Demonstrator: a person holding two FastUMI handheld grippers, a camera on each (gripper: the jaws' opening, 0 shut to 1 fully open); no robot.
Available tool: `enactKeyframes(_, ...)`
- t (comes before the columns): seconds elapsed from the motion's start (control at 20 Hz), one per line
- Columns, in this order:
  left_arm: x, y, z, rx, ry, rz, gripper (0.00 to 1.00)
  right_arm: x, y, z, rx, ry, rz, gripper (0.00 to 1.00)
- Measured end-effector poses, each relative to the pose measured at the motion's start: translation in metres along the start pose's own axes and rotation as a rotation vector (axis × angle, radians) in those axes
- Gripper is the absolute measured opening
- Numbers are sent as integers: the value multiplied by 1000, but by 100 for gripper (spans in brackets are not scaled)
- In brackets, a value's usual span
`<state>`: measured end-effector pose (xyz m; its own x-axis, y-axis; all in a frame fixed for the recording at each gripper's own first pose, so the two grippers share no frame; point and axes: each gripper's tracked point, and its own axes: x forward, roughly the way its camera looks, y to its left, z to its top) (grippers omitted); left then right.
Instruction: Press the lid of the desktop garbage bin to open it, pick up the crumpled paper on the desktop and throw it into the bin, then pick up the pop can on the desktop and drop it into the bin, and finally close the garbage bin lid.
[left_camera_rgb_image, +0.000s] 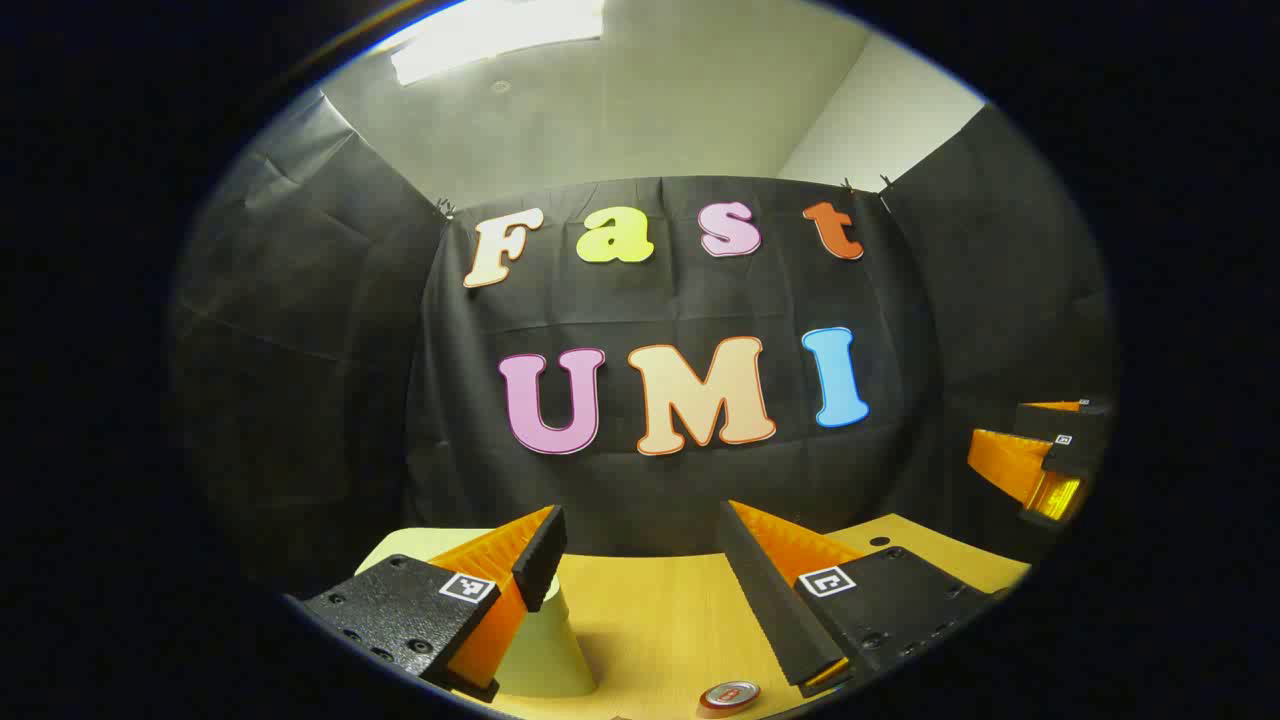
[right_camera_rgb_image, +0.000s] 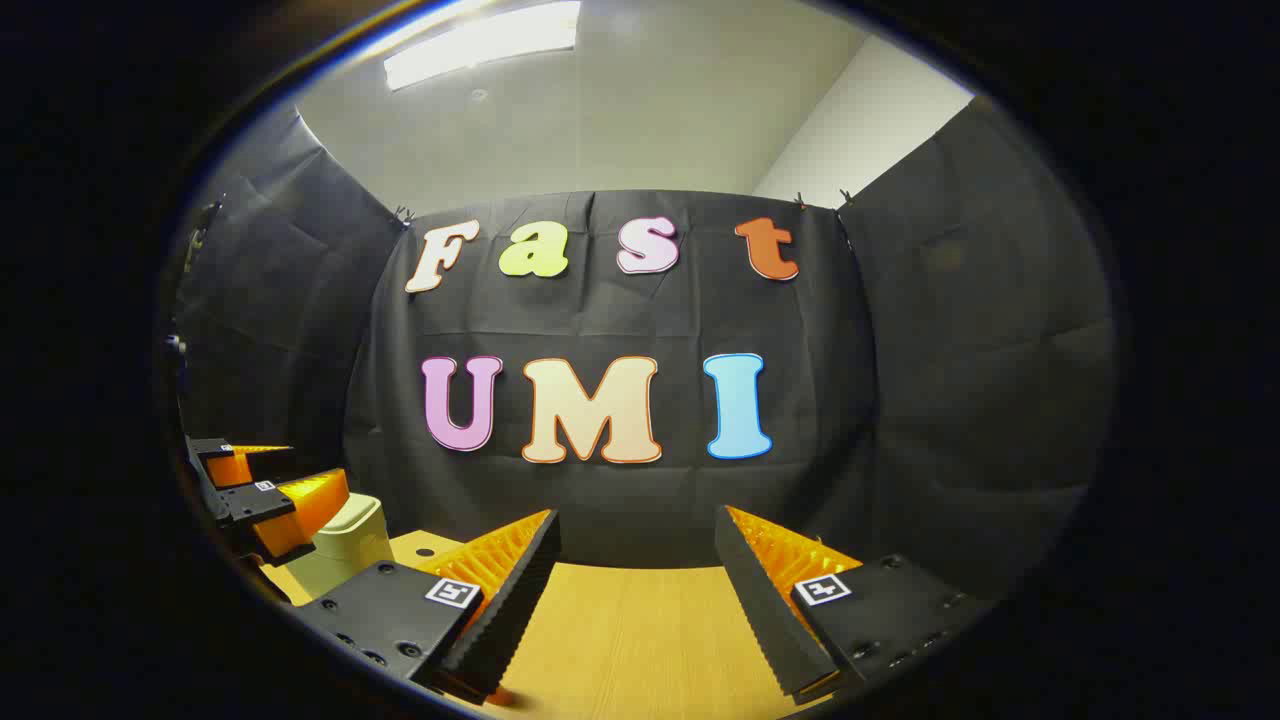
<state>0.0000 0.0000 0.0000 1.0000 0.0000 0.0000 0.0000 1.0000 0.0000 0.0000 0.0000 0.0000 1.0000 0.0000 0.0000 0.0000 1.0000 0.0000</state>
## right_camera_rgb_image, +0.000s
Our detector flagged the ceiling light panel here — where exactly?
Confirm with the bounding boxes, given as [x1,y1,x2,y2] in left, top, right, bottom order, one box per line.
[384,0,582,92]

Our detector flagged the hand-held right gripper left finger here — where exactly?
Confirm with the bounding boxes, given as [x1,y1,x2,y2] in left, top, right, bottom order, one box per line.
[293,508,563,706]

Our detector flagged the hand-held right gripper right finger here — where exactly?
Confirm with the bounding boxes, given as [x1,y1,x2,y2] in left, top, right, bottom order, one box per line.
[713,504,998,701]

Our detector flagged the pale green desktop garbage bin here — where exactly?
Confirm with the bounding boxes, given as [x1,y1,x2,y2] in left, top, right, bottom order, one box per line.
[285,493,396,602]

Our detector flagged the black backdrop cloth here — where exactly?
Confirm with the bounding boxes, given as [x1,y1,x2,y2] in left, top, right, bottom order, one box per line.
[175,95,1116,601]

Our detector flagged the wooden desktop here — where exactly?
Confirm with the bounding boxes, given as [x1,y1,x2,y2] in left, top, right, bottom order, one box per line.
[260,530,861,717]

